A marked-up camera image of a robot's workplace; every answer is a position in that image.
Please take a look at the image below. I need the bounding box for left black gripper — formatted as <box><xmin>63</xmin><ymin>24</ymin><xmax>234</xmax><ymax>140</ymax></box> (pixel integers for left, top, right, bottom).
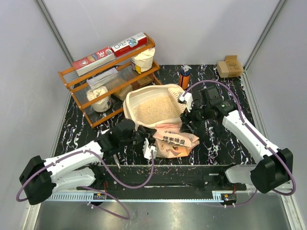
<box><xmin>120</xmin><ymin>125</ymin><xmax>157</xmax><ymax>151</ymax></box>

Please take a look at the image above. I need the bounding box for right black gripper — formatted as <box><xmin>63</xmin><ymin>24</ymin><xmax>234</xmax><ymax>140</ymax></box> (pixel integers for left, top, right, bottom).
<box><xmin>179</xmin><ymin>100</ymin><xmax>211</xmax><ymax>134</ymax></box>

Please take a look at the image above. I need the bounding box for pink cat litter bag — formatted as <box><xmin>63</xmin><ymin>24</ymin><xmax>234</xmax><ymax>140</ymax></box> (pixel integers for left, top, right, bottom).
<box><xmin>153</xmin><ymin>124</ymin><xmax>200</xmax><ymax>159</ymax></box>

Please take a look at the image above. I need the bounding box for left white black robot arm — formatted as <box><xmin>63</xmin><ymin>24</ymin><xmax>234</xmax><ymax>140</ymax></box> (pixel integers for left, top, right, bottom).
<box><xmin>16</xmin><ymin>119</ymin><xmax>157</xmax><ymax>205</ymax></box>

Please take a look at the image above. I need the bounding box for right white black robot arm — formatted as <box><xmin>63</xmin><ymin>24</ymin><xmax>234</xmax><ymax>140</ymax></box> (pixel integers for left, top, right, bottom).
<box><xmin>178</xmin><ymin>86</ymin><xmax>293</xmax><ymax>194</ymax></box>

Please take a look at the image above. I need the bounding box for beige plastic litter box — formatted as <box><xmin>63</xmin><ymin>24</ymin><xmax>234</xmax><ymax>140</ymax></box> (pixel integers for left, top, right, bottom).
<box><xmin>123</xmin><ymin>84</ymin><xmax>186</xmax><ymax>128</ymax></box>

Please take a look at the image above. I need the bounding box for metal litter scoop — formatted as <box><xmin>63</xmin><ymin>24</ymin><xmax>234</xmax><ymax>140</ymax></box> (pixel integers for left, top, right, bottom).
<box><xmin>103</xmin><ymin>145</ymin><xmax>121</xmax><ymax>169</ymax></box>

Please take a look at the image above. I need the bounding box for brown box under shelf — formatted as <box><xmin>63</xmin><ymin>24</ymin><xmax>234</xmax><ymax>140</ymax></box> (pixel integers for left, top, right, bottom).
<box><xmin>112</xmin><ymin>84</ymin><xmax>133</xmax><ymax>101</ymax></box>

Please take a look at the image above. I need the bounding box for brown cardboard box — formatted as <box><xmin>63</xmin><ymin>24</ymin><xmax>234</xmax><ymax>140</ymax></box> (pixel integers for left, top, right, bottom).
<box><xmin>217</xmin><ymin>55</ymin><xmax>244</xmax><ymax>78</ymax></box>

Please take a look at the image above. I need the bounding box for clear plastic box on shelf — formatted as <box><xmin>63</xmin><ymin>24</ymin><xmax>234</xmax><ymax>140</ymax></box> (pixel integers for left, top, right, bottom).
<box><xmin>87</xmin><ymin>68</ymin><xmax>118</xmax><ymax>90</ymax></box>

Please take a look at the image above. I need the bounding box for red white box right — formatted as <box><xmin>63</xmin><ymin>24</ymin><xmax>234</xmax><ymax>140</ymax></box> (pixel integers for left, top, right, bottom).
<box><xmin>110</xmin><ymin>33</ymin><xmax>147</xmax><ymax>58</ymax></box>

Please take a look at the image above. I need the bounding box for red white box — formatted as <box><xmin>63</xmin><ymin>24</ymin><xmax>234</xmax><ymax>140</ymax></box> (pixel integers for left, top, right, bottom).
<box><xmin>110</xmin><ymin>33</ymin><xmax>147</xmax><ymax>58</ymax></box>
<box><xmin>72</xmin><ymin>46</ymin><xmax>115</xmax><ymax>76</ymax></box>

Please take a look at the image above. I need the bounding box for red white box left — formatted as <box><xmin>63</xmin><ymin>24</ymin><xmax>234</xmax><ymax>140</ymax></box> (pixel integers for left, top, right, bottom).
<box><xmin>72</xmin><ymin>46</ymin><xmax>115</xmax><ymax>76</ymax></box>

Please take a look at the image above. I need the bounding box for orange pump bottle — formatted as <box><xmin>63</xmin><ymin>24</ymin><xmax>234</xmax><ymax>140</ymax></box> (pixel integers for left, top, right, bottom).
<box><xmin>179</xmin><ymin>65</ymin><xmax>191</xmax><ymax>90</ymax></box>

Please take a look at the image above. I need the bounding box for white paper bag lower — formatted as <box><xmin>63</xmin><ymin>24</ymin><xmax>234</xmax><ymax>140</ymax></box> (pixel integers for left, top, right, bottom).
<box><xmin>86</xmin><ymin>85</ymin><xmax>113</xmax><ymax>113</ymax></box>

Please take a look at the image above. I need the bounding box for white paper bag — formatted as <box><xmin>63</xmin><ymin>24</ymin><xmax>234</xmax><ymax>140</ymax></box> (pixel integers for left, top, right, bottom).
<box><xmin>86</xmin><ymin>85</ymin><xmax>113</xmax><ymax>113</ymax></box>
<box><xmin>130</xmin><ymin>47</ymin><xmax>155</xmax><ymax>74</ymax></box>

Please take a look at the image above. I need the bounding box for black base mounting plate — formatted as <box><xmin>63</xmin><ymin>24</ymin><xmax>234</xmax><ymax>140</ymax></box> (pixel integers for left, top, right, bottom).
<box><xmin>90</xmin><ymin>165</ymin><xmax>247</xmax><ymax>200</ymax></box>

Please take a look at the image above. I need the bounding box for orange wooden shelf rack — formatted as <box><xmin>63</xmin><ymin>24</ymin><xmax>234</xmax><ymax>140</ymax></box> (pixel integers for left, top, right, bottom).
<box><xmin>58</xmin><ymin>34</ymin><xmax>162</xmax><ymax>128</ymax></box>

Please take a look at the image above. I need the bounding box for white paper bag upper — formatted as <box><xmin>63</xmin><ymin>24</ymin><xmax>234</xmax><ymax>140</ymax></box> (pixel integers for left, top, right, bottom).
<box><xmin>130</xmin><ymin>47</ymin><xmax>155</xmax><ymax>74</ymax></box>

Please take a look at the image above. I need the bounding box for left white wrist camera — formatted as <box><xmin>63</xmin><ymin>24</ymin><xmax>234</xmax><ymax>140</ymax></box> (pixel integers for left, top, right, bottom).
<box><xmin>143</xmin><ymin>138</ymin><xmax>157</xmax><ymax>160</ymax></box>

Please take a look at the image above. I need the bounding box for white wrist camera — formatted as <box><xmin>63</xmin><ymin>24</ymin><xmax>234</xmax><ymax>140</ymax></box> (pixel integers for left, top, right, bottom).
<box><xmin>143</xmin><ymin>138</ymin><xmax>157</xmax><ymax>160</ymax></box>
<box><xmin>177</xmin><ymin>92</ymin><xmax>193</xmax><ymax>112</ymax></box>

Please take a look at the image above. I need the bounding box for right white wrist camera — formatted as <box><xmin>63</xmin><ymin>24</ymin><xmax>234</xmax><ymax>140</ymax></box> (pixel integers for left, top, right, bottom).
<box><xmin>177</xmin><ymin>92</ymin><xmax>193</xmax><ymax>112</ymax></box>

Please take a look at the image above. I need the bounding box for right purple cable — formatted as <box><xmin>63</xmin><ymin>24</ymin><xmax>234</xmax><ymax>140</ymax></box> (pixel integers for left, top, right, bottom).
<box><xmin>183</xmin><ymin>80</ymin><xmax>297</xmax><ymax>208</ymax></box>

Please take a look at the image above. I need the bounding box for purple cable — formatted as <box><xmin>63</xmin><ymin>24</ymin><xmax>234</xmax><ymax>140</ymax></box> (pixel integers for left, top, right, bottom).
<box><xmin>16</xmin><ymin>149</ymin><xmax>155</xmax><ymax>220</ymax></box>
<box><xmin>183</xmin><ymin>80</ymin><xmax>297</xmax><ymax>208</ymax></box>

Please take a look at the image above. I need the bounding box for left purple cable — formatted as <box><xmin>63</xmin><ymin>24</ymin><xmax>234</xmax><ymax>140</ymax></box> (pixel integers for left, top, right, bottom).
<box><xmin>16</xmin><ymin>149</ymin><xmax>155</xmax><ymax>220</ymax></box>

